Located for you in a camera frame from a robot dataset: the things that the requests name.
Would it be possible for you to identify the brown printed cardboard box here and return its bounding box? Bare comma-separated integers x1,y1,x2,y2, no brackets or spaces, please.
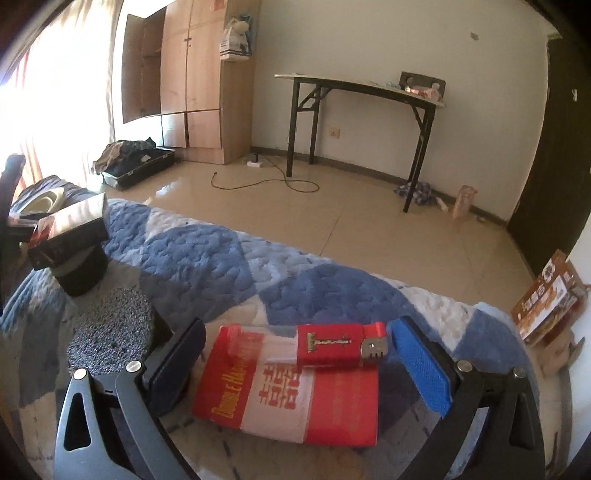
511,250,588,345

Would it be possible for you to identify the black box on table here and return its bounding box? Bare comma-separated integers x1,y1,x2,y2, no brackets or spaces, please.
399,71,447,102

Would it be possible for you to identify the open black suitcase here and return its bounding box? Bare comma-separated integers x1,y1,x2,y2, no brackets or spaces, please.
91,137,176,191

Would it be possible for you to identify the pink bag on floor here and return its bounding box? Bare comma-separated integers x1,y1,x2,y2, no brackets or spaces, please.
452,185,478,220

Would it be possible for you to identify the black cable on floor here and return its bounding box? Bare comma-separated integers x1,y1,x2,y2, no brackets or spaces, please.
210,154,321,195

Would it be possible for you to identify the black round cylinder container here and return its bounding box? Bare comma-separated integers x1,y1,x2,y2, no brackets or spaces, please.
50,244,109,297

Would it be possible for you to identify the black speckled round disc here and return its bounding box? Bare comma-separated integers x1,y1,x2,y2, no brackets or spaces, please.
66,288,155,376

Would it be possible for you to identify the black folding table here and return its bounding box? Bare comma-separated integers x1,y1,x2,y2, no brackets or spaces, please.
274,73,445,213

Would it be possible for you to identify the white bag on wardrobe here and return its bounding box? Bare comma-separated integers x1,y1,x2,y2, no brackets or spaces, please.
219,14,253,62

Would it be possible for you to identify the red transparent lighter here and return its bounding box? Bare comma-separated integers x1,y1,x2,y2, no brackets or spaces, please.
227,321,390,370

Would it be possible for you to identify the blue white quilted blanket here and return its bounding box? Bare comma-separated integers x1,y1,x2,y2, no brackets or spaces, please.
0,197,574,480

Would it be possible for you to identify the dark wooden door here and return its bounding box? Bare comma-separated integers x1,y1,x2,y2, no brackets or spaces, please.
507,39,590,275

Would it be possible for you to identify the blue cloth on floor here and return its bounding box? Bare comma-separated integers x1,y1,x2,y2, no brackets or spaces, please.
394,182,437,206

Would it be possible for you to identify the dark glossy rectangular box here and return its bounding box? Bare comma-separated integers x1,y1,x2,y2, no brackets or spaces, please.
27,193,109,270

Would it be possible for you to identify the wooden wardrobe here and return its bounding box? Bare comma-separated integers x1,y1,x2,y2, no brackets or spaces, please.
116,1,260,165

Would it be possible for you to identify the cream plastic basin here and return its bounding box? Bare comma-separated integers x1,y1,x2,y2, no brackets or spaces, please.
18,187,65,219

